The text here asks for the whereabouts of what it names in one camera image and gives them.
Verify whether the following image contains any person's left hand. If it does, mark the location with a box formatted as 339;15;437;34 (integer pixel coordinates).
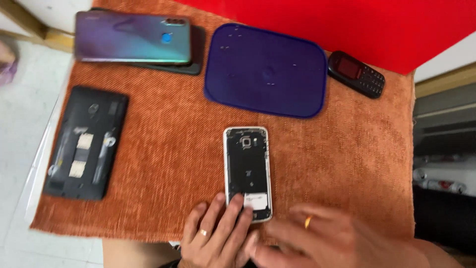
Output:
178;193;260;268

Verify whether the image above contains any person's right hand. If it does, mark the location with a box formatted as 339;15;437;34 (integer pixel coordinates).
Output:
248;203;429;268

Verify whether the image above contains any white-framed smartphone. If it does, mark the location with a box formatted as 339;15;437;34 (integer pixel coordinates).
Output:
223;126;273;224

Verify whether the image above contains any orange woven cloth mat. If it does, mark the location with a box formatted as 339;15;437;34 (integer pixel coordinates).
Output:
30;0;416;244

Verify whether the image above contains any person's bare knee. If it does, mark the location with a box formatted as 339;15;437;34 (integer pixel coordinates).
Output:
102;238;181;268

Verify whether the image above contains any dark blue plastic lid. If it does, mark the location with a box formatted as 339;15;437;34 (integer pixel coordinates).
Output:
203;23;328;119

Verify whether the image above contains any grey shelf with appliances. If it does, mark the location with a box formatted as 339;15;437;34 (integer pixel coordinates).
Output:
412;61;476;257

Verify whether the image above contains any black keypad phone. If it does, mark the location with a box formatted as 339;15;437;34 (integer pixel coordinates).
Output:
327;51;386;100

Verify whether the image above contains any black smartphone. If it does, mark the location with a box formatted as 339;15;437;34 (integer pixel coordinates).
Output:
89;7;207;76

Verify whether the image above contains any red cloth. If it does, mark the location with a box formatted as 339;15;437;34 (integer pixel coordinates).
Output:
175;0;476;76

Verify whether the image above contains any black opened phone back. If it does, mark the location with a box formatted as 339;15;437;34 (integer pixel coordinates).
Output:
42;86;130;201

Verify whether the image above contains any iridescent smartphone back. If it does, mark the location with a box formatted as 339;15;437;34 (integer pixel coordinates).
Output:
74;10;192;66

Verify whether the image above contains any purple blurred object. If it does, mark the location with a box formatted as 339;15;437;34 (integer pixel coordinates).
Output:
0;36;20;87

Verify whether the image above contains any wooden-framed white cabinet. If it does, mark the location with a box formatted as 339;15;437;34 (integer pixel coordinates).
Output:
0;0;93;53

